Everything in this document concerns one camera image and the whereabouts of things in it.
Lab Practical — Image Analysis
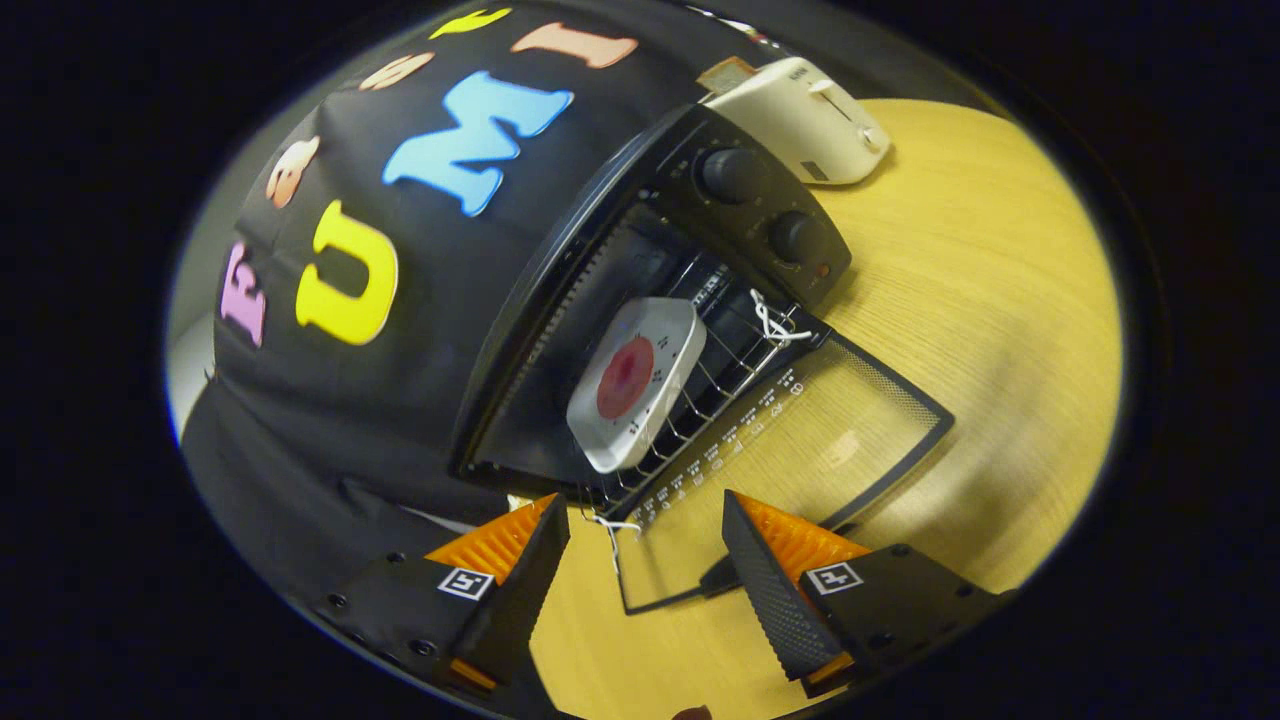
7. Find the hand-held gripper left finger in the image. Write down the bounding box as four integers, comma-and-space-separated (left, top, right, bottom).
310, 493, 571, 716

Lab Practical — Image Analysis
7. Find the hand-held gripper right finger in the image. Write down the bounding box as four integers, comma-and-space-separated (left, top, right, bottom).
722, 490, 1006, 699

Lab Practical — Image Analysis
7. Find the pink round ham slice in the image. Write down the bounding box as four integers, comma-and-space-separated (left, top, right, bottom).
597, 336, 656, 421

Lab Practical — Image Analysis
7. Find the white square plate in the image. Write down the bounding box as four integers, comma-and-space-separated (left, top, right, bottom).
566, 297, 708, 474

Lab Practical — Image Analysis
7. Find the black toaster oven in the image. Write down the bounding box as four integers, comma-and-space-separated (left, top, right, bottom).
450, 103, 956, 616

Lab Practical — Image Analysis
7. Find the white pop-up toaster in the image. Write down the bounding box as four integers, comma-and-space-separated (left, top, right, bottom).
703, 56, 893, 186

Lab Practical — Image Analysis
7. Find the black backdrop cloth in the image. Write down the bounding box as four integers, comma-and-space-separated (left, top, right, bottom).
180, 0, 791, 601

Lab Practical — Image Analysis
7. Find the bread slice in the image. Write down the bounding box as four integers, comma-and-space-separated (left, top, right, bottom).
697, 56, 761, 96

